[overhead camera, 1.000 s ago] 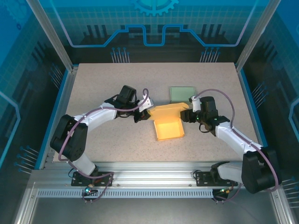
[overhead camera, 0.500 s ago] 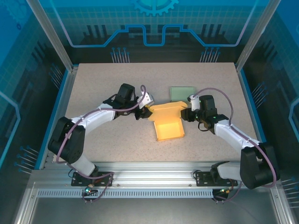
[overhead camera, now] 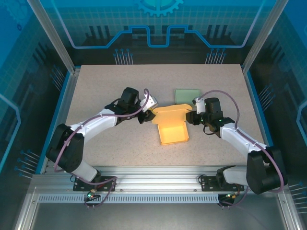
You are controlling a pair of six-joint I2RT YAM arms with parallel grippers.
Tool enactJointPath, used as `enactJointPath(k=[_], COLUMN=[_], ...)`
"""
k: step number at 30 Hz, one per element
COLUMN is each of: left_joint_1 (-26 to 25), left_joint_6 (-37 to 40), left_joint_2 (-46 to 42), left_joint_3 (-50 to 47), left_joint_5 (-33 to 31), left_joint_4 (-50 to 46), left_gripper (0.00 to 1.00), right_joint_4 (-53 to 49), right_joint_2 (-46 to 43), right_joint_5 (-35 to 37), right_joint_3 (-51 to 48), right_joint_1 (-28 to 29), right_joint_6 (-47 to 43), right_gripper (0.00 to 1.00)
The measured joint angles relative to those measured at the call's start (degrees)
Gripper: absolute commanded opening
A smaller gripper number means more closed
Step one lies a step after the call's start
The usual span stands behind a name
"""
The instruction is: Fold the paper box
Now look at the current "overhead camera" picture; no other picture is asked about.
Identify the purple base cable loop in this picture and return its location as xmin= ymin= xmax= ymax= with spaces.
xmin=217 ymin=189 xmax=248 ymax=209
xmin=75 ymin=177 xmax=118 ymax=209

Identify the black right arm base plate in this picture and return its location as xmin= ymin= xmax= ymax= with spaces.
xmin=200 ymin=176 xmax=245 ymax=192

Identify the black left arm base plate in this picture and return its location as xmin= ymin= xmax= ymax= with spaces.
xmin=73 ymin=176 xmax=118 ymax=192

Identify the yellow paper box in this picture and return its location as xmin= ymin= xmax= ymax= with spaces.
xmin=152 ymin=103 xmax=194 ymax=146

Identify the small LED connector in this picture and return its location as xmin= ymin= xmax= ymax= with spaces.
xmin=224 ymin=191 xmax=240 ymax=202
xmin=83 ymin=190 xmax=101 ymax=204

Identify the grey metal shelf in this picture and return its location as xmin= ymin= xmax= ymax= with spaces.
xmin=30 ymin=203 xmax=288 ymax=230

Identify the blue side strip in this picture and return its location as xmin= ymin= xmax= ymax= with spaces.
xmin=244 ymin=70 xmax=280 ymax=165

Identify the aluminium frame post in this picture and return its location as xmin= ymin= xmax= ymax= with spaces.
xmin=26 ymin=0 xmax=81 ymax=74
xmin=241 ymin=0 xmax=290 ymax=74

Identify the slotted grey cable duct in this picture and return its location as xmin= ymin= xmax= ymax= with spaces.
xmin=37 ymin=194 xmax=221 ymax=205

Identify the aluminium side rail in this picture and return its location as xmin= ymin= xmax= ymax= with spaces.
xmin=39 ymin=68 xmax=81 ymax=174

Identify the aluminium mounting rail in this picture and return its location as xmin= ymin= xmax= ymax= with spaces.
xmin=31 ymin=166 xmax=292 ymax=196

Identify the green paper box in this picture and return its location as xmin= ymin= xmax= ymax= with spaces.
xmin=174 ymin=89 xmax=201 ymax=105

